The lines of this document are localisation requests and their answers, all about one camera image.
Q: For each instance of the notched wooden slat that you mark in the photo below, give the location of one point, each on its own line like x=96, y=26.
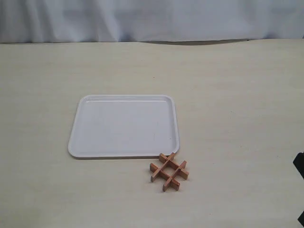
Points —
x=165, y=162
x=166, y=185
x=174, y=184
x=180, y=167

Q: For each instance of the white rectangular plastic tray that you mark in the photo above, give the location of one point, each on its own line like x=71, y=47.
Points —
x=124, y=126

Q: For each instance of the black object at right edge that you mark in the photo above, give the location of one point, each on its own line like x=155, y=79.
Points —
x=299, y=164

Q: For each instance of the white backdrop curtain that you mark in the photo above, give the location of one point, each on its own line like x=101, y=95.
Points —
x=39, y=21

